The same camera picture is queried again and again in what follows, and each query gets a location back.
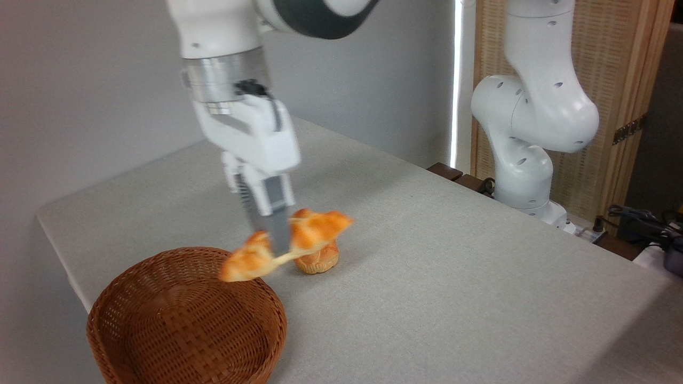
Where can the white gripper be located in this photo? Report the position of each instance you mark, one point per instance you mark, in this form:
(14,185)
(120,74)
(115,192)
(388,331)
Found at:
(261,138)

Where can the round knotted bread bun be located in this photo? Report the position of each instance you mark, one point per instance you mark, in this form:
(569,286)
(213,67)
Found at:
(318,262)

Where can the white power strip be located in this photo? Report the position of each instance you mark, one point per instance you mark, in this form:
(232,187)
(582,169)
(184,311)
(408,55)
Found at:
(584,233)

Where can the dark brown wooden block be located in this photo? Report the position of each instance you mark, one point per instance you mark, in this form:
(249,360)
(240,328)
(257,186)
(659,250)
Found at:
(444,170)
(469,182)

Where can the long twisted bread loaf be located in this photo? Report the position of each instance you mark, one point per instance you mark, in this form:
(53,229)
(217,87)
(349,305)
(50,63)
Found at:
(315,229)

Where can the wooden bamboo folding screen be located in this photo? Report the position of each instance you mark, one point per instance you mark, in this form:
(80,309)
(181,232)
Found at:
(605,53)

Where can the brown woven wicker basket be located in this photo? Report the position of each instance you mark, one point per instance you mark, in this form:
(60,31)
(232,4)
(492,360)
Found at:
(187,320)

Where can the white vertical wall trim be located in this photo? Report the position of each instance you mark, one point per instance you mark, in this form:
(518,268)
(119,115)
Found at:
(462,80)

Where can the brass screen hinge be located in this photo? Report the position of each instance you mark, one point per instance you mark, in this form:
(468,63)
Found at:
(629,129)

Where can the grey tablecloth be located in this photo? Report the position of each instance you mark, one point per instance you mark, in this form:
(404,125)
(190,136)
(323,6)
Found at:
(453,266)

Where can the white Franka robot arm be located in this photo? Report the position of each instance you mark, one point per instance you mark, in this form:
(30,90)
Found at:
(539,106)

